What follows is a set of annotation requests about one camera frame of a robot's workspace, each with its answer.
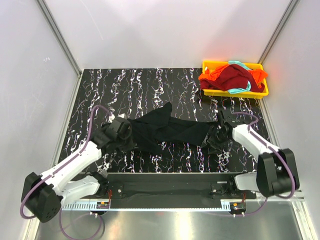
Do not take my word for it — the yellow plastic bin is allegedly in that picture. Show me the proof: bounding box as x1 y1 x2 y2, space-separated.
198 60 269 99

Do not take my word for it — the aluminium frame post right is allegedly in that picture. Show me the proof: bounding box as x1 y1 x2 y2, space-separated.
257 0 300 65

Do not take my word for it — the teal t shirt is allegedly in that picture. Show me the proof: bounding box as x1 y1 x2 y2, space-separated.
227 60 251 94

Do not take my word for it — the white slotted cable duct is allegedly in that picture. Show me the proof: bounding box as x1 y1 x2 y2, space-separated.
62 199 231 212

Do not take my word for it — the black t shirt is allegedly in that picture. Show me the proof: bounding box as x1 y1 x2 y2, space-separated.
119 101 218 154

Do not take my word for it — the aluminium frame post left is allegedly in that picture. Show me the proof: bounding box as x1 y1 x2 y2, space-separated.
35 0 82 77

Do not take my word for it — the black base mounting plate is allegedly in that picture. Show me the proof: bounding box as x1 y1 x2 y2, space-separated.
90 173 256 206

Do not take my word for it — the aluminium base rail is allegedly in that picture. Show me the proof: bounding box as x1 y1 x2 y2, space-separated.
255 190 305 202

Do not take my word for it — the dark red t shirt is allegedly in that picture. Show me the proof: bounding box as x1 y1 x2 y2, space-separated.
199 64 266 92

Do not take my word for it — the aluminium frame post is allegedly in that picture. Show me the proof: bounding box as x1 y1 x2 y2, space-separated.
35 0 82 77
257 0 300 65

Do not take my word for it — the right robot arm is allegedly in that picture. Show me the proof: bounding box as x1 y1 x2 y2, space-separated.
203 110 300 199

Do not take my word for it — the orange t shirt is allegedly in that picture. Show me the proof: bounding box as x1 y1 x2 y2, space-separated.
198 65 269 89

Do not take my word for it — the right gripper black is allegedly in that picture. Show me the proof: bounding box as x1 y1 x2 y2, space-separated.
200 125 230 155

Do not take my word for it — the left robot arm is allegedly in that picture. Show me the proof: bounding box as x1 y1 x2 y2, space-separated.
20 114 133 223

